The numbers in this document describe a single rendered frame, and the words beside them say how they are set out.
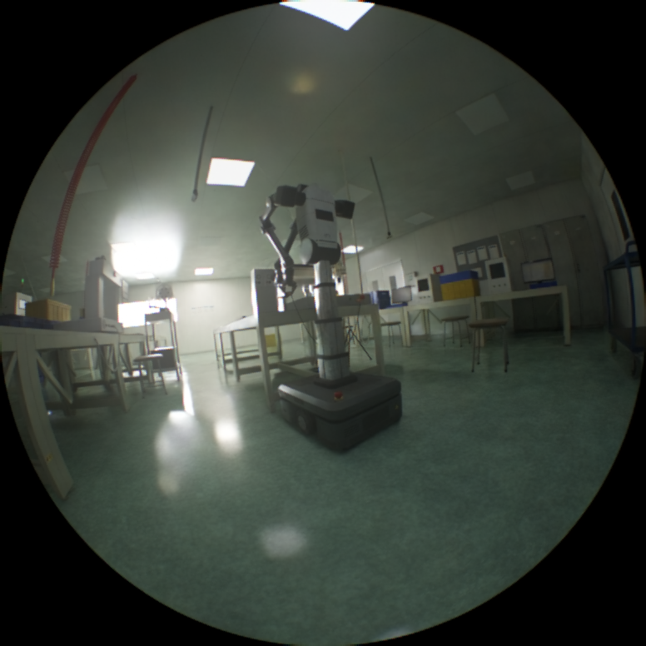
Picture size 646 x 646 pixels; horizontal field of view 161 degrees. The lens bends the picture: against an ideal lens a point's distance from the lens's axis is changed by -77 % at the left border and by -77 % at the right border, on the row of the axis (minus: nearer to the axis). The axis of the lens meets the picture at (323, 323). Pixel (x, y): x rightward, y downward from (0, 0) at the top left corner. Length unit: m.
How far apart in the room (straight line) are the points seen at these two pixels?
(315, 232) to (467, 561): 1.53
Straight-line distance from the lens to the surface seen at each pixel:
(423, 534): 0.78
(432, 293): 4.19
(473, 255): 5.61
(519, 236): 4.96
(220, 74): 2.45
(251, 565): 0.77
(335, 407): 1.05
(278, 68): 2.41
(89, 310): 2.37
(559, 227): 4.95
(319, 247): 1.33
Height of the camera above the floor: 0.63
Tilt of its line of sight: level
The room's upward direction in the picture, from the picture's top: 7 degrees counter-clockwise
